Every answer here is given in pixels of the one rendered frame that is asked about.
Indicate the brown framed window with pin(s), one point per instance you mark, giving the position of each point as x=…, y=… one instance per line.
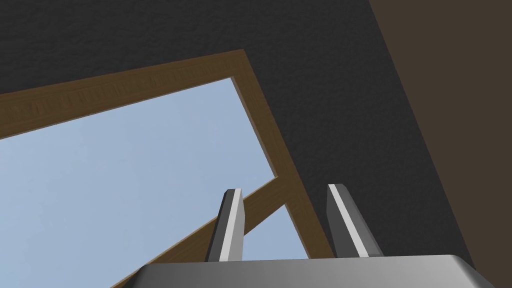
x=120, y=160

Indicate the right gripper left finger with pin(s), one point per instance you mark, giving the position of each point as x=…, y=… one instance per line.
x=228, y=232

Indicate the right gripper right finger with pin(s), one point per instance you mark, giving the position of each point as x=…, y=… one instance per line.
x=348, y=228

